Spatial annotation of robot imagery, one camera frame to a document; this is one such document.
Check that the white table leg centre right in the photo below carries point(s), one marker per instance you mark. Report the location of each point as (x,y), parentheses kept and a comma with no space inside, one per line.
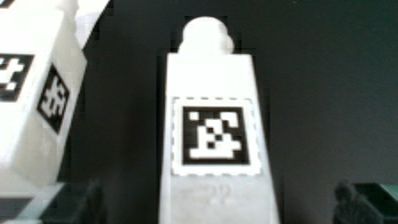
(45,30)

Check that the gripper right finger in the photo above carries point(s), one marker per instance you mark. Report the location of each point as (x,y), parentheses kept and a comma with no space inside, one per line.
(366,203)

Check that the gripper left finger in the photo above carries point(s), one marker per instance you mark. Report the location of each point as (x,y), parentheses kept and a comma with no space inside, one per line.
(68,204)

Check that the white table leg with tag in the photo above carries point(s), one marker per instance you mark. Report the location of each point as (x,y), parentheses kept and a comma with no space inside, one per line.
(217,186)

